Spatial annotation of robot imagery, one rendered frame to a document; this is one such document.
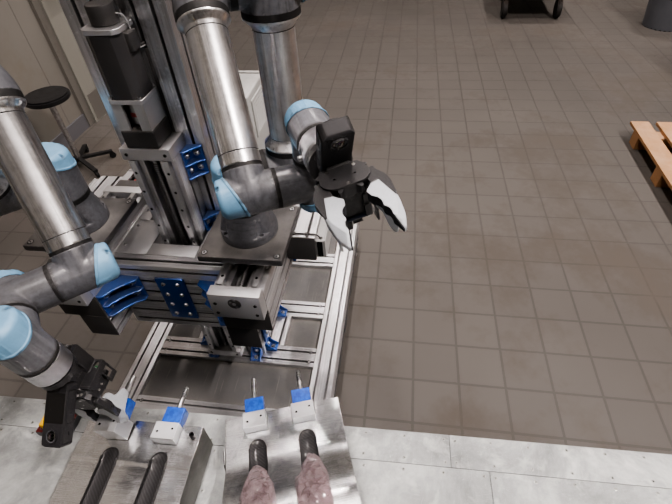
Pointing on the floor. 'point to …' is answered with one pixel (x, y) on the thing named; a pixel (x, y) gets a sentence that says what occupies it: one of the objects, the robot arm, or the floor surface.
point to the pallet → (651, 142)
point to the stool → (44, 98)
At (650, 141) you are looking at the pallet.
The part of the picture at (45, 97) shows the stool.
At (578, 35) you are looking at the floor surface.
